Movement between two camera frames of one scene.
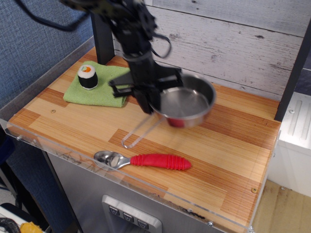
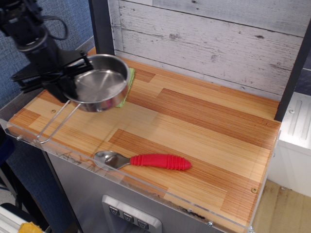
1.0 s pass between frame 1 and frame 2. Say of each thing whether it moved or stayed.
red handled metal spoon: stayed
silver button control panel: stayed
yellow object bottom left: stayed
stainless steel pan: moved
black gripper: moved
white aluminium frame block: stayed
